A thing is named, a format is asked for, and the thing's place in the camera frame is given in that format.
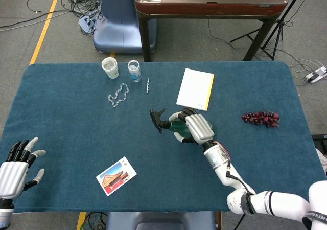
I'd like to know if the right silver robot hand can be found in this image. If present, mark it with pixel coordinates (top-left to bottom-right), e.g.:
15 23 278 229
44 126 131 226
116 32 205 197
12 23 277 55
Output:
168 108 215 145

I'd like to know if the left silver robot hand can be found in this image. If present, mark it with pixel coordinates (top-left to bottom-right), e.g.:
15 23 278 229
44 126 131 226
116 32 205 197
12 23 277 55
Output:
0 137 46 200

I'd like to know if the green plastic spray bottle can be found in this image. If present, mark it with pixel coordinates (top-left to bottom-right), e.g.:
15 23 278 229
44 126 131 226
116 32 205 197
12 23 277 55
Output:
149 108 218 144

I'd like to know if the clear bottle with blue label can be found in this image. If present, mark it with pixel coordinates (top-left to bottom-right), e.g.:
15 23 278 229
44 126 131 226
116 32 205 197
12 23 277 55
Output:
127 59 142 83

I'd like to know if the white notepad with yellow spine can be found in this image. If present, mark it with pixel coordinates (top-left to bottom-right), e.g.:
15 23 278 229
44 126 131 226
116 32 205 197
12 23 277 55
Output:
176 67 215 112

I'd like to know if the dark red grape bunch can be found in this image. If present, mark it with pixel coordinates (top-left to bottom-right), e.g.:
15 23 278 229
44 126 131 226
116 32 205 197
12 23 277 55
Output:
241 107 281 128

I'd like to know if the blue felt table cloth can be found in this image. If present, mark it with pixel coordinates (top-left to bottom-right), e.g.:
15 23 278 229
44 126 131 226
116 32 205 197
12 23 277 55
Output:
0 61 327 213

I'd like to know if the palace photo postcard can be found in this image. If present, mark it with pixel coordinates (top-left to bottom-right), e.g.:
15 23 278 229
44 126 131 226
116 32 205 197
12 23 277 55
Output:
96 156 137 197

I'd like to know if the grey robot body base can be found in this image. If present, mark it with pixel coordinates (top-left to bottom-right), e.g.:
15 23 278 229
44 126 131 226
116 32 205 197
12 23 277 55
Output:
106 211 217 230

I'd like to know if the white paper cup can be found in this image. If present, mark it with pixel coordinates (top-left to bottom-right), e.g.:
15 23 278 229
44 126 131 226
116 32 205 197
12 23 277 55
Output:
101 57 120 80

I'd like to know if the brown mahjong table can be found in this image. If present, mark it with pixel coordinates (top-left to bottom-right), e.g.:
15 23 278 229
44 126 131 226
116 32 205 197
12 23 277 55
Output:
134 0 289 62

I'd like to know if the black tripod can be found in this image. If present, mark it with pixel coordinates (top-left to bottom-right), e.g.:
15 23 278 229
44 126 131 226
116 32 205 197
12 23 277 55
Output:
229 0 307 61

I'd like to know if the white power strip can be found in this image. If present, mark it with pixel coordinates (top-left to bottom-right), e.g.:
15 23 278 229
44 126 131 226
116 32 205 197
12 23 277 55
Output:
303 66 327 84

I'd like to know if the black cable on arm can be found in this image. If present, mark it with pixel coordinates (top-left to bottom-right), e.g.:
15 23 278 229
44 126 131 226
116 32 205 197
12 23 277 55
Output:
226 162 257 215

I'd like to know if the clear crystal bead chain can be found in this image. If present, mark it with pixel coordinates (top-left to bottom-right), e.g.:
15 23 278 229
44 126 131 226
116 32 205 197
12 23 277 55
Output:
107 82 130 108

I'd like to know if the white floor cable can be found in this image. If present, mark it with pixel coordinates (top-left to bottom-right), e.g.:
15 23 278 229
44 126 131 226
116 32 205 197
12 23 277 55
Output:
290 58 327 79

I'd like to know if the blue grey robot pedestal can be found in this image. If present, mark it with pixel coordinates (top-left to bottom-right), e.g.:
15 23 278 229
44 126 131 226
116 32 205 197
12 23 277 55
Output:
93 0 158 54

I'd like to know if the grey floor cable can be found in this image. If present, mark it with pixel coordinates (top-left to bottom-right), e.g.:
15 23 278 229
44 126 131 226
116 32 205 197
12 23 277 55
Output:
0 10 64 33

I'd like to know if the black floor cable bundle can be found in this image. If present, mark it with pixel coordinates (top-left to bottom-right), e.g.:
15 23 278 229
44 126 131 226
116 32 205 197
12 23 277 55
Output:
27 0 104 38

